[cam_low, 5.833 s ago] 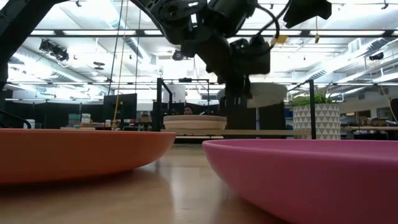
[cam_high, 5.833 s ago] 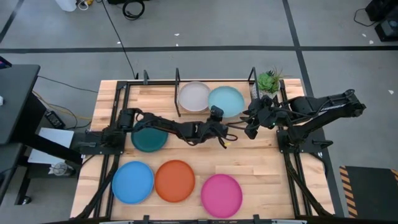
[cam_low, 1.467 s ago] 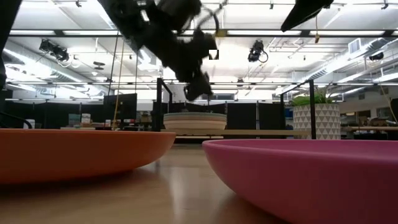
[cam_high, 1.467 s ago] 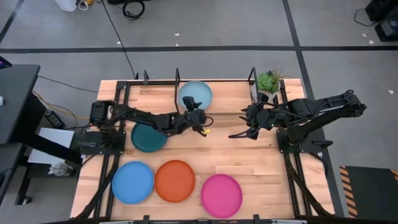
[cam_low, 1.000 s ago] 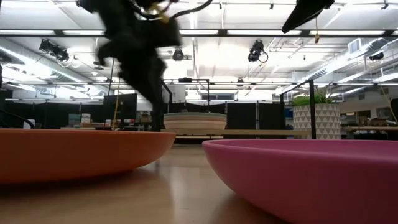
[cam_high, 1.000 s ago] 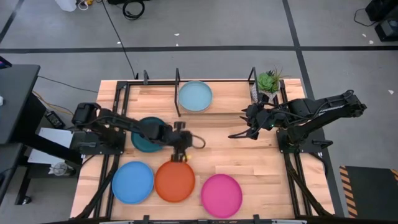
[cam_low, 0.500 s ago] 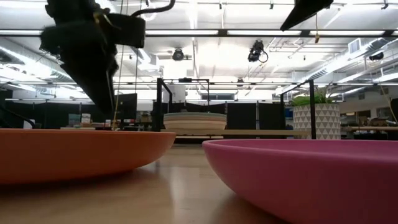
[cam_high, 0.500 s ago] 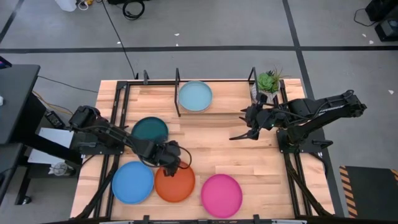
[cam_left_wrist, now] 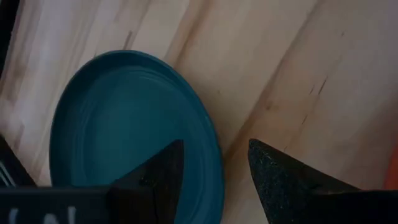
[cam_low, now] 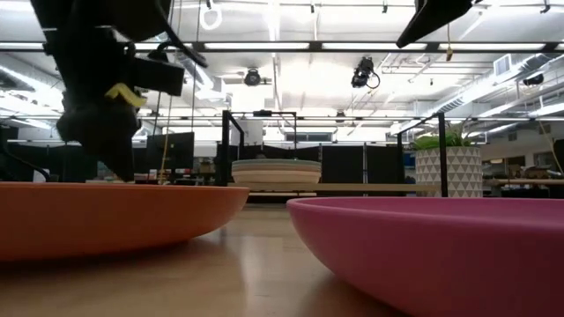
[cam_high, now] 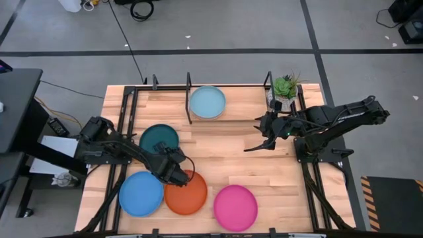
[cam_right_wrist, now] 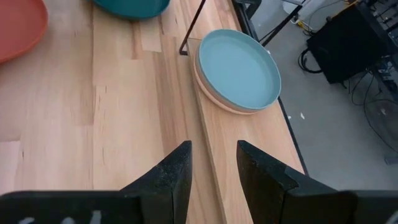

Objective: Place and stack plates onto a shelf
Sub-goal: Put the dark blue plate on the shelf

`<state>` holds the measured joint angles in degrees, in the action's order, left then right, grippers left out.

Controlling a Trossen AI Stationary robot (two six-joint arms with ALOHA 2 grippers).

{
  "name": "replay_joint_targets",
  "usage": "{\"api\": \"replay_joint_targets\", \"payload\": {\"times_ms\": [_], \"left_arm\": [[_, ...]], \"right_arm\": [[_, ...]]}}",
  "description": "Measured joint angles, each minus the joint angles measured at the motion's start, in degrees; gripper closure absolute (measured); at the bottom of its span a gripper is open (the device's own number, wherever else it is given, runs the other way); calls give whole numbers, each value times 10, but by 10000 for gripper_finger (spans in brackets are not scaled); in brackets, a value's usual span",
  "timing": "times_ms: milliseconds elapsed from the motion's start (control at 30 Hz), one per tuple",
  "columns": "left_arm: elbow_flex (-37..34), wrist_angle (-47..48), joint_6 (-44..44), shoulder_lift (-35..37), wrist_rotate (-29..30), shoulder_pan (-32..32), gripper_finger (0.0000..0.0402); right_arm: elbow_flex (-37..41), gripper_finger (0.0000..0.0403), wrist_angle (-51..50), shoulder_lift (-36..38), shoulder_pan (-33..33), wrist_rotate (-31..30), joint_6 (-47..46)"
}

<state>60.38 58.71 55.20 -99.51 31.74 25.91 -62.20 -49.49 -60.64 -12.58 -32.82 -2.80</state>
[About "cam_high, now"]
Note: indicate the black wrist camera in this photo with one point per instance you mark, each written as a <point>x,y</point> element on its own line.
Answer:
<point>161,146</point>
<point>276,105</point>

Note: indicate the dark teal plate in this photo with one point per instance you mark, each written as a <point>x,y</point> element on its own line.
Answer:
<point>158,135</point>

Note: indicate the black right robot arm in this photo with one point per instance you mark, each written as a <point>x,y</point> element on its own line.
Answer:
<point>347,114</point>

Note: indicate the white sheet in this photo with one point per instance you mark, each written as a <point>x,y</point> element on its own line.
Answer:
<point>59,145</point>

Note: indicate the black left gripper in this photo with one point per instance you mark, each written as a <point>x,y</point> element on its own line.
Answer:
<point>170,165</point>

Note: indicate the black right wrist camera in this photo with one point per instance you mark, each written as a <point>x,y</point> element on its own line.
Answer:
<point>276,105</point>

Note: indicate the black equipment case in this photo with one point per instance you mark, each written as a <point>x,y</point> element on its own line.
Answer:
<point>406,10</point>

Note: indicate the black desk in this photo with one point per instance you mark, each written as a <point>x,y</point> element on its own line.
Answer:
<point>16,105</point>

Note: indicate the light teal plate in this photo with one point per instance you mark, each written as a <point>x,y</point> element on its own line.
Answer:
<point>207,102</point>

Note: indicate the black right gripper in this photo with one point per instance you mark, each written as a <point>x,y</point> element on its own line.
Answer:
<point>281,127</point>

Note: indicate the black power adapter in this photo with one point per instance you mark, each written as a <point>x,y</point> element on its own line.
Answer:
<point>59,127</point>

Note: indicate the orange plate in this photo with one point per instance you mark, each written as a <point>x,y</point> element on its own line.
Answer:
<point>190,198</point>

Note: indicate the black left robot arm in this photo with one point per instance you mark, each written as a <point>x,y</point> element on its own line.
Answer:
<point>132,150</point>

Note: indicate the white container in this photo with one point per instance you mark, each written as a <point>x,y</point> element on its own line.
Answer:
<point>70,5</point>

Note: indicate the small white object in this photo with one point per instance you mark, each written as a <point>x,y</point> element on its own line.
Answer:
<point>1,107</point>

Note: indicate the dark device with coloured screen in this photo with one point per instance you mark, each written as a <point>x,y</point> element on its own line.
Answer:
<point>4,67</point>

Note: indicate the black table frame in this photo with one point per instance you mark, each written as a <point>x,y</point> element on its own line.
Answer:
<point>129,90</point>

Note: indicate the wooden shelf with black frame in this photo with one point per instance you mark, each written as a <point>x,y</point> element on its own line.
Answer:
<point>246,105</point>

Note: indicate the black mat with hazard stripes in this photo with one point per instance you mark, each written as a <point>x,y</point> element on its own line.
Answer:
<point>396,201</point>

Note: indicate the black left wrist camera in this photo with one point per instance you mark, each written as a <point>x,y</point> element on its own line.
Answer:
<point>161,146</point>

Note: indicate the pink plate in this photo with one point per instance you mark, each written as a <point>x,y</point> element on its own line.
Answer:
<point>235,208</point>

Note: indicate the black equipment box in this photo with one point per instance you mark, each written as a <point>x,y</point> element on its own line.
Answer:
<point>413,31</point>

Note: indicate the blue plate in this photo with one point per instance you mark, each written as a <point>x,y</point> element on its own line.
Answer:
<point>141,194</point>

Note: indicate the green succulent in white pot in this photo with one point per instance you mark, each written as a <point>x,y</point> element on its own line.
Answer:
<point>284,89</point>

